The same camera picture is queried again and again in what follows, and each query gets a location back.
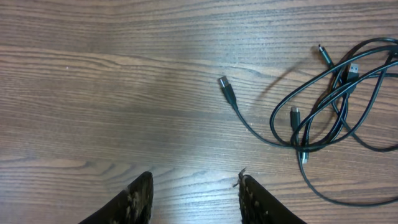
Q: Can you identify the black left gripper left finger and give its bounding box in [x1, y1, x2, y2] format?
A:
[79, 171, 154, 224]

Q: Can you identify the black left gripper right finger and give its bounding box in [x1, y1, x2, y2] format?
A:
[233, 168, 305, 224]

